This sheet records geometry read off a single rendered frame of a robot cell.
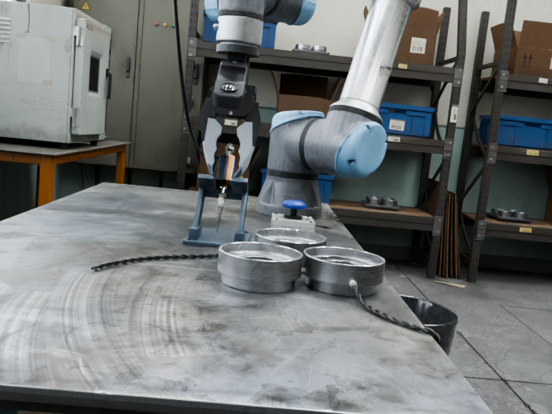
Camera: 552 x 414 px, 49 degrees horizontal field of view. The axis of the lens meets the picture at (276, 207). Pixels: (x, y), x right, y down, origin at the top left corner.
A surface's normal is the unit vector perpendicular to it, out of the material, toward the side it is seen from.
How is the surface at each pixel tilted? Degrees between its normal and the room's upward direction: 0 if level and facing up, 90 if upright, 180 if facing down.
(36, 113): 88
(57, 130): 89
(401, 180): 90
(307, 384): 0
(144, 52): 90
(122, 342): 0
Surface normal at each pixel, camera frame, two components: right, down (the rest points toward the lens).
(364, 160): 0.68, 0.29
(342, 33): 0.02, 0.14
